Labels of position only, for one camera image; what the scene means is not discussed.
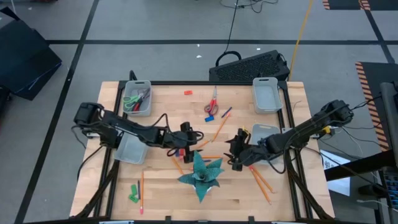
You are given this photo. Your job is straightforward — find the grey post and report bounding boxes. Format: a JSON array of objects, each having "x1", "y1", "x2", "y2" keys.
[{"x1": 379, "y1": 81, "x2": 398, "y2": 170}]

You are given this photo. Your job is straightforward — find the white paper sheet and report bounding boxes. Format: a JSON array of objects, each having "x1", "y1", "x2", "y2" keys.
[{"x1": 320, "y1": 149, "x2": 351, "y2": 197}]

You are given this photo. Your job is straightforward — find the large black case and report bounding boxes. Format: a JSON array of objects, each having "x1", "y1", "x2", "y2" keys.
[{"x1": 0, "y1": 7, "x2": 63, "y2": 101}]

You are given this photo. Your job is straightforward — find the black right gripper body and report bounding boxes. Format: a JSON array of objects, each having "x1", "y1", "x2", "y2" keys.
[{"x1": 231, "y1": 127, "x2": 272, "y2": 172}]

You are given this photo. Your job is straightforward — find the black hazard-striped mat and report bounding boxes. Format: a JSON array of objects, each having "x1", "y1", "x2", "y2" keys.
[
  {"x1": 355, "y1": 61, "x2": 398, "y2": 152},
  {"x1": 322, "y1": 0, "x2": 398, "y2": 11}
]

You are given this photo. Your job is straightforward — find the computer keyboard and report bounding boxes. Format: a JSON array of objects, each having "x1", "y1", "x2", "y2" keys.
[{"x1": 381, "y1": 167, "x2": 398, "y2": 208}]

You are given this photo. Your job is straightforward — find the yellow cable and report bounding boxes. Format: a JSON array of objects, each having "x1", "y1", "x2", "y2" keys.
[{"x1": 287, "y1": 0, "x2": 315, "y2": 81}]

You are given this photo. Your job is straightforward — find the grey plastic bin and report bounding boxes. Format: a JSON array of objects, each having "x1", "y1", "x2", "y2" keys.
[
  {"x1": 113, "y1": 132, "x2": 149, "y2": 165},
  {"x1": 123, "y1": 80, "x2": 153, "y2": 117},
  {"x1": 252, "y1": 77, "x2": 284, "y2": 114},
  {"x1": 250, "y1": 123, "x2": 282, "y2": 164}
]

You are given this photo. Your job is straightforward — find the black perforated computer case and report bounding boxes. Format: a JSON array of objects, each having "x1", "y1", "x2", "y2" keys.
[{"x1": 208, "y1": 49, "x2": 290, "y2": 82}]

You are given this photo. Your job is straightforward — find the green-handled scissors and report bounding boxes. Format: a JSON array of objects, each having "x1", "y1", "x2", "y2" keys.
[{"x1": 123, "y1": 95, "x2": 141, "y2": 110}]

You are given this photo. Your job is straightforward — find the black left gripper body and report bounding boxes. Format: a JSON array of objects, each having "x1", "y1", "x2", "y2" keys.
[{"x1": 167, "y1": 121, "x2": 196, "y2": 165}]

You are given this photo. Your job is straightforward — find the red-handled scissors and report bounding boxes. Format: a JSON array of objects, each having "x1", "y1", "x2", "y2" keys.
[{"x1": 203, "y1": 86, "x2": 220, "y2": 116}]

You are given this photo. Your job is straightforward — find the black cable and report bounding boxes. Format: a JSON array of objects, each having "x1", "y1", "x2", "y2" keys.
[{"x1": 216, "y1": 0, "x2": 279, "y2": 68}]

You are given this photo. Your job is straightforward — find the black desk beam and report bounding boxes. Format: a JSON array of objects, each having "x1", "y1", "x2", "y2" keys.
[{"x1": 324, "y1": 148, "x2": 398, "y2": 182}]

